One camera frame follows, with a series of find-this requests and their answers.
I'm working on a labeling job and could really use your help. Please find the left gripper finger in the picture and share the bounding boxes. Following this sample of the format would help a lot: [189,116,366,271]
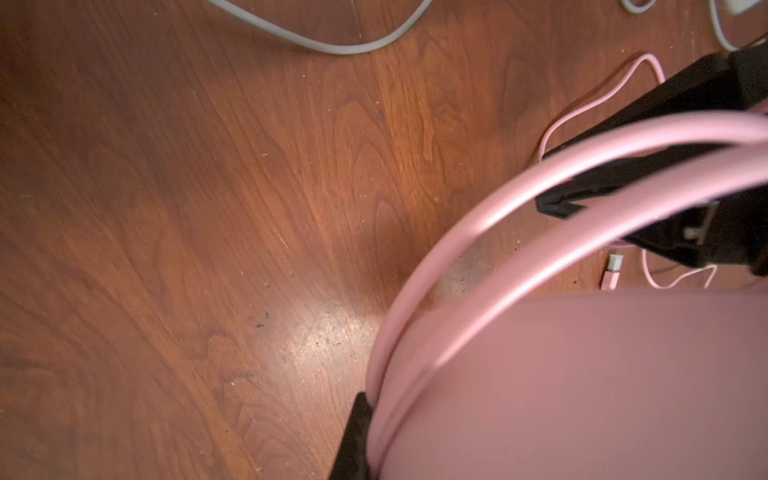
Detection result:
[328,392,375,480]

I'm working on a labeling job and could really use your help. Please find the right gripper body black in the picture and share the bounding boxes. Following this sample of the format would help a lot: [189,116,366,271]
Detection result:
[624,46,767,276]

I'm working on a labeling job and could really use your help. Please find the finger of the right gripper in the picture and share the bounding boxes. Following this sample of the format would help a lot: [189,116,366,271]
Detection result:
[542,53,735,156]
[535,143,767,219]

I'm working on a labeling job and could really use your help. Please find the pink headphone cable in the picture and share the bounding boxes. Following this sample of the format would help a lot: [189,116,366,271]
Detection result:
[536,52,719,292]

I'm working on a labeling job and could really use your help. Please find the pink headphones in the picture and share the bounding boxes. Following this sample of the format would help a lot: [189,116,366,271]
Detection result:
[366,120,767,479]

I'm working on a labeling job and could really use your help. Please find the white headphone cable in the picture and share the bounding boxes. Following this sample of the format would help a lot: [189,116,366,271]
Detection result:
[206,0,768,56]

